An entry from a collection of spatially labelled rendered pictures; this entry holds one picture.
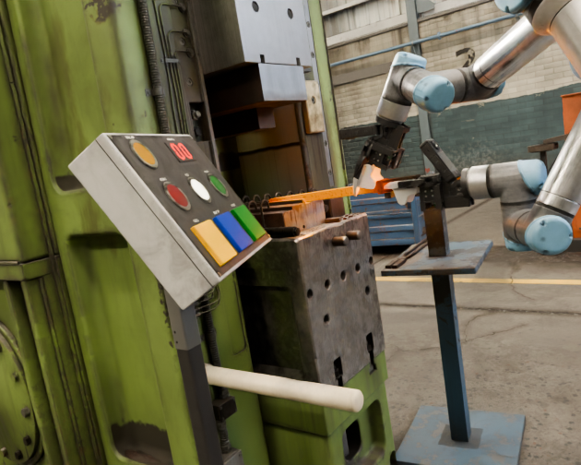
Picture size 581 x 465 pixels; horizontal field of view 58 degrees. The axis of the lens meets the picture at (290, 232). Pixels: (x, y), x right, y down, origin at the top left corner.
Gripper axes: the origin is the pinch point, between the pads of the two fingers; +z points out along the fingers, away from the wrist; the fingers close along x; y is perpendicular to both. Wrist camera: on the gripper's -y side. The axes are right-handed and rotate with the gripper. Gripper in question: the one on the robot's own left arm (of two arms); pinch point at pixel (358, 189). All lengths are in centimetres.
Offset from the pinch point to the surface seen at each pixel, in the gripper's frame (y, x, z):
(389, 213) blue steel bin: -111, 339, 131
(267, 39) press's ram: -34.8, -6.5, -28.4
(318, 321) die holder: 6.9, -12.1, 33.6
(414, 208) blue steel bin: -90, 341, 116
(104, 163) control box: -7, -73, -13
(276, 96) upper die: -27.6, -6.9, -15.6
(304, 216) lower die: -11.5, -2.5, 13.1
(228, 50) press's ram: -37.9, -17.1, -24.0
